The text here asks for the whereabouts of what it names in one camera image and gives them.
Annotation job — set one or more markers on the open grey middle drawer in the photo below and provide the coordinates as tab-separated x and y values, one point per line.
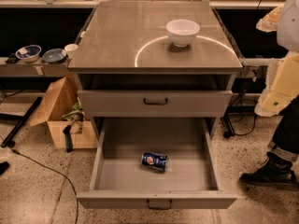
120	181

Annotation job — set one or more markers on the small white cup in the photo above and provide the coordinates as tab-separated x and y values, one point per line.
70	50

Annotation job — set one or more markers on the person's black boot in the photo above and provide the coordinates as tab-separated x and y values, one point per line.
276	173

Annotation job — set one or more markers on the blue pepsi can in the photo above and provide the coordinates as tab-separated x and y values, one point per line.
154	161

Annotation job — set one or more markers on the grey drawer cabinet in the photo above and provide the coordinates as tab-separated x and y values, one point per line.
126	48

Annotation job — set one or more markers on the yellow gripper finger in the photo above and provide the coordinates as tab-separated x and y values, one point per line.
269	23
282	86

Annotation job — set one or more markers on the person's dark trouser leg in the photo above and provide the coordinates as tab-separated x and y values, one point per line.
285	141

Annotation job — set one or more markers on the low grey shelf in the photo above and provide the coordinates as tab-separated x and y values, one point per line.
39	68

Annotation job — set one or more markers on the open cardboard box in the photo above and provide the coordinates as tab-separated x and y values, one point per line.
57	102

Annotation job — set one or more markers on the black handled tool in box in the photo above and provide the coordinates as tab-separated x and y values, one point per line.
67	133

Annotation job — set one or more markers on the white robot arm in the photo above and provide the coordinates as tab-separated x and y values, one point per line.
288	26

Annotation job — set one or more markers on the black middle drawer handle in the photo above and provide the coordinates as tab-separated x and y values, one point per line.
159	204

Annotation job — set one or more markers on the closed grey top drawer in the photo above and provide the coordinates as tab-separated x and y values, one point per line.
188	104

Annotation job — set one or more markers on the black top drawer handle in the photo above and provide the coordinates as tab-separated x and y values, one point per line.
155	101

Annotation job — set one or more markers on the black pole on floor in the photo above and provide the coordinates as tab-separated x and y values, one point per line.
20	121

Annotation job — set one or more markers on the blue grey plate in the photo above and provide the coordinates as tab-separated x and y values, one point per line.
54	56

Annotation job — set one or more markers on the black drawer handle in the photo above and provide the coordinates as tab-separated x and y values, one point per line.
159	204
155	101

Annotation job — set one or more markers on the white bowl on counter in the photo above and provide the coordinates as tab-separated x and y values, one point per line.
182	32

